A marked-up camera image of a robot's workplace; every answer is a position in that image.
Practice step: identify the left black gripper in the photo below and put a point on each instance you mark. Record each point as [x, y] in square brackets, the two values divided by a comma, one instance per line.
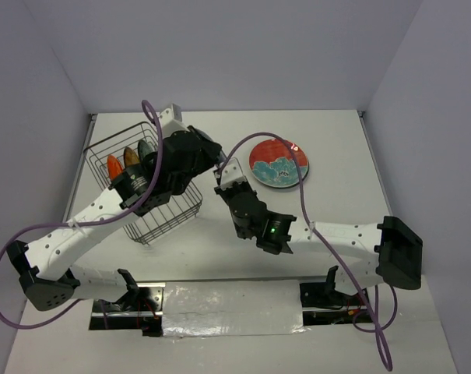
[209, 152]

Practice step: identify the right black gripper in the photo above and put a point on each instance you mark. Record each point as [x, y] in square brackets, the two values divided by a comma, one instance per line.
[224, 192]

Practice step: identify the red teal floral plate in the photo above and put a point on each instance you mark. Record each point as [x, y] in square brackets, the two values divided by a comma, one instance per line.
[271, 156]

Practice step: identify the dark green plate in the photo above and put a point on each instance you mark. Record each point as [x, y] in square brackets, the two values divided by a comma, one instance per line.
[220, 161]

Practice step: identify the blue white floral plate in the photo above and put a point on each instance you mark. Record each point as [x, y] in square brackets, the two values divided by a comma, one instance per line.
[282, 181]

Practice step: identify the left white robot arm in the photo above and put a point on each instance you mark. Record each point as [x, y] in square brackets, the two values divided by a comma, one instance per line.
[47, 271]

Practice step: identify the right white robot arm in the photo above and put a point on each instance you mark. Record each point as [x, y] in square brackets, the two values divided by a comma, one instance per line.
[366, 254]

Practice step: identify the green blue patterned small plate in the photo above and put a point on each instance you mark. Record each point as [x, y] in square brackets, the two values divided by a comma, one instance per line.
[146, 152]

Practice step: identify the yellow patterned small plate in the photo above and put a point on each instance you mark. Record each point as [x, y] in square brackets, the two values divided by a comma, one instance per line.
[130, 157]

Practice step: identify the orange small plate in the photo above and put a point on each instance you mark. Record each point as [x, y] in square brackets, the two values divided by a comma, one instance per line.
[114, 167]

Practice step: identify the silver tape sheet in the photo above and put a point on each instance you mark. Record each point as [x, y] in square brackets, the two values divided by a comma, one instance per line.
[232, 308]

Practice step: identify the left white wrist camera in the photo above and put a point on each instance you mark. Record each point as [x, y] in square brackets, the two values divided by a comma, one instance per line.
[170, 121]

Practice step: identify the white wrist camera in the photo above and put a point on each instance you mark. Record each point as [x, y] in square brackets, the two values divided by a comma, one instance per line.
[170, 121]
[231, 174]

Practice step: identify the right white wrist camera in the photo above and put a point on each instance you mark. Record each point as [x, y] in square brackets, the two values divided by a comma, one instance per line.
[231, 174]

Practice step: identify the grey wire dish rack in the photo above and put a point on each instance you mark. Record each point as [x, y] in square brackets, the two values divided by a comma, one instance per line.
[162, 219]

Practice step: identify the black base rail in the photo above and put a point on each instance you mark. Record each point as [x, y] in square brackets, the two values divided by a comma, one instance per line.
[320, 306]

